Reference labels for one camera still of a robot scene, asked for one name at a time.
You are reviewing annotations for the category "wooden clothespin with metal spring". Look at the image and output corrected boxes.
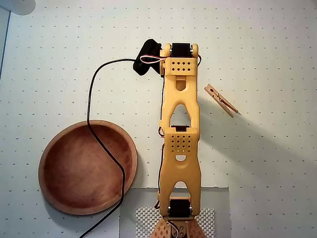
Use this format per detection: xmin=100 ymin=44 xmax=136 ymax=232
xmin=204 ymin=83 xmax=241 ymax=118

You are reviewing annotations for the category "yellow perforated robot base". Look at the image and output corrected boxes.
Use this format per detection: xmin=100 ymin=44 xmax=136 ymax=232
xmin=151 ymin=217 xmax=208 ymax=238

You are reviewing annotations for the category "round brown wooden bowl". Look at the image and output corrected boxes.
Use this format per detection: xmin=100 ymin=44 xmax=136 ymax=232
xmin=38 ymin=119 xmax=139 ymax=216

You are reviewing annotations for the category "white mesh anti-slip mat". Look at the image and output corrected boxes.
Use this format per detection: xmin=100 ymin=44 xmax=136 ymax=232
xmin=135 ymin=207 xmax=216 ymax=238

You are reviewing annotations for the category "white cylinder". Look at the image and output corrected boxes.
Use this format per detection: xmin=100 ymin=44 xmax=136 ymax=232
xmin=9 ymin=0 xmax=36 ymax=16

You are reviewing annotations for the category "red white servo wire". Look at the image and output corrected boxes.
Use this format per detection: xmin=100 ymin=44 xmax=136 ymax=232
xmin=139 ymin=55 xmax=167 ymax=64

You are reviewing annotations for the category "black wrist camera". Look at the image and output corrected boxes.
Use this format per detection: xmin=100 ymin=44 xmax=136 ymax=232
xmin=132 ymin=39 xmax=163 ymax=76

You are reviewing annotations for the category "black camera cable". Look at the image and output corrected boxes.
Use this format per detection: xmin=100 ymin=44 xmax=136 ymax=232
xmin=81 ymin=58 xmax=137 ymax=238

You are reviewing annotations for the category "grey base plate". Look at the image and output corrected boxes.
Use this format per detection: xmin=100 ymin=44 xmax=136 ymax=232
xmin=119 ymin=186 xmax=231 ymax=238

